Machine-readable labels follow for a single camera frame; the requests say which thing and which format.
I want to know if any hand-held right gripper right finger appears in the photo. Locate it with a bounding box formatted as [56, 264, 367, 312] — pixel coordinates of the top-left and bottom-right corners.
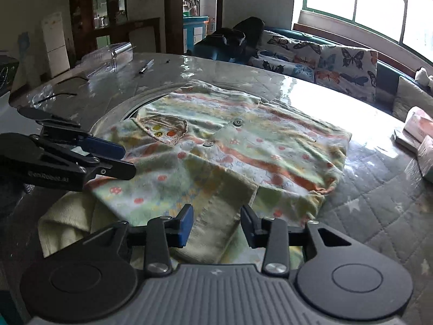
[240, 204, 354, 276]

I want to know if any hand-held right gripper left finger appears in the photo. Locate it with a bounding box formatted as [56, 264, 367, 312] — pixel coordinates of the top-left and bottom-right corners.
[79, 204, 195, 277]

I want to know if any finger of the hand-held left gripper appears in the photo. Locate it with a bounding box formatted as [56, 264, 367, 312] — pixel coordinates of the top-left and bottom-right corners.
[16, 106, 126, 160]
[0, 132, 137, 181]

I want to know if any green patterned children's jacket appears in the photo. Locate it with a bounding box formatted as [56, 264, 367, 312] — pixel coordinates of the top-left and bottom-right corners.
[38, 79, 353, 265]

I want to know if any clear plastic clamshell box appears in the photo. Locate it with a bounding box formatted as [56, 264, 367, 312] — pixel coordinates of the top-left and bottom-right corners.
[81, 42, 136, 76]

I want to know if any white refrigerator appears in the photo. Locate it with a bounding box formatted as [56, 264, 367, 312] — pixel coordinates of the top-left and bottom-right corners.
[41, 11, 70, 79]

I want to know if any wooden chair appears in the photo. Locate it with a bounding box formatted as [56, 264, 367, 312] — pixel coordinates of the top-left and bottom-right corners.
[91, 17, 162, 55]

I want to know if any dark wooden shelf cabinet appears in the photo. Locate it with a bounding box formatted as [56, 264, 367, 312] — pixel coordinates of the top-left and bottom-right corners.
[69, 0, 128, 62]

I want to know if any blue cabinet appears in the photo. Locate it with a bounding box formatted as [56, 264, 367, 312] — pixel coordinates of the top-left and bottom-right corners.
[183, 15, 211, 55]

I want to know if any black jacket on sofa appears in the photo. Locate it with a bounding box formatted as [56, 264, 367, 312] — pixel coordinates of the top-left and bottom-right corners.
[206, 17, 266, 64]

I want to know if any butterfly print cushion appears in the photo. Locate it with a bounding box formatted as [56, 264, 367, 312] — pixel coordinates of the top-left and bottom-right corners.
[248, 30, 326, 84]
[313, 44, 379, 104]

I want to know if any pink tissue pack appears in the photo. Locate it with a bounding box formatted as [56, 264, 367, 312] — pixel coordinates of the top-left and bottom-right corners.
[416, 135, 433, 181]
[402, 106, 433, 145]

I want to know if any teal sofa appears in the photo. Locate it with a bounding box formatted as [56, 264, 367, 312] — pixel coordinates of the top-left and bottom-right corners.
[191, 25, 433, 123]

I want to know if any grey cushion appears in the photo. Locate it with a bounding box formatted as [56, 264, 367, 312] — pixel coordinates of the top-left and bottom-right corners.
[392, 75, 433, 123]

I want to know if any white and black plush toy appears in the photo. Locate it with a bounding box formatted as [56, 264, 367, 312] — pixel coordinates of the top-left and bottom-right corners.
[414, 67, 433, 89]

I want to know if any black cable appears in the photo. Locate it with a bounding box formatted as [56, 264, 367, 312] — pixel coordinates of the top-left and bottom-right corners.
[35, 92, 78, 104]
[56, 76, 89, 85]

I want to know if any dark wooden door frame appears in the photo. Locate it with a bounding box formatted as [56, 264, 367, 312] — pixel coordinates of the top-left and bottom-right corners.
[164, 0, 226, 55]

